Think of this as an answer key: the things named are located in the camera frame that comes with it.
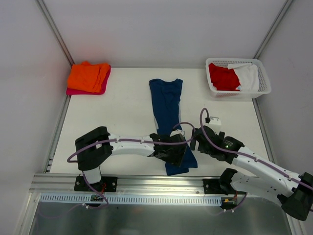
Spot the blue t shirt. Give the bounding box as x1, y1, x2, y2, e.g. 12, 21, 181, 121
149, 79, 198, 176

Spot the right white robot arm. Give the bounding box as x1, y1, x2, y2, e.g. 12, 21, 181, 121
190, 126, 313, 221

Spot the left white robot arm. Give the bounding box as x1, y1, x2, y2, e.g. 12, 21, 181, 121
74, 126, 188, 191

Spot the red t shirt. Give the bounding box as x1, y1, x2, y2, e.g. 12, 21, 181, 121
208, 63, 241, 91

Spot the white plastic basket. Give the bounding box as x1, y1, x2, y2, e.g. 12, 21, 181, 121
206, 58, 271, 99

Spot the white t shirt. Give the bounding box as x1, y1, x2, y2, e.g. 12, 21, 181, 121
227, 63, 259, 92

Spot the orange folded t shirt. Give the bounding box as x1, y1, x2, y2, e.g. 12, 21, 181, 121
67, 61, 110, 93

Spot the pink folded t shirt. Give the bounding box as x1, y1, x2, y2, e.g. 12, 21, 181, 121
65, 65, 112, 96

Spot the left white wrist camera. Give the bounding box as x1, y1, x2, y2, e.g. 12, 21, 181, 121
170, 129, 185, 138

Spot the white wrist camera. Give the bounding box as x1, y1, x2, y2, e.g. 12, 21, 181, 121
170, 129, 185, 138
205, 117, 222, 134

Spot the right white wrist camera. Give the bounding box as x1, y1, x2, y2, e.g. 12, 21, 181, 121
205, 117, 222, 134

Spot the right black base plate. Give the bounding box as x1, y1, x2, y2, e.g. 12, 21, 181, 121
202, 178, 246, 195

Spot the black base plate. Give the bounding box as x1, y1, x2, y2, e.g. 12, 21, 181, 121
202, 178, 246, 195
74, 175, 118, 192

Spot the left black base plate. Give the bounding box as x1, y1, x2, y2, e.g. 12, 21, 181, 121
74, 175, 118, 192

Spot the aluminium mounting rail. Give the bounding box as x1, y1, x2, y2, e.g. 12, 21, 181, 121
29, 173, 224, 196

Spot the white slotted cable duct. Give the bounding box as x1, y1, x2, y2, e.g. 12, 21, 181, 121
40, 193, 222, 207

